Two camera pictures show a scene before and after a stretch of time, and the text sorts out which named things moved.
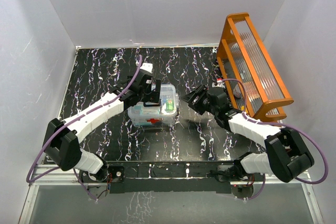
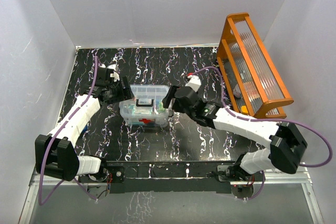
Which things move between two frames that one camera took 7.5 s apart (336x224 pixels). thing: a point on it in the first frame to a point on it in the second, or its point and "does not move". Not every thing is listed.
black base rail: x=170 y=177 does not move
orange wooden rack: x=258 y=82 does not move
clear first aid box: x=155 y=116 does not move
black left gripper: x=153 y=97 to x=125 y=94
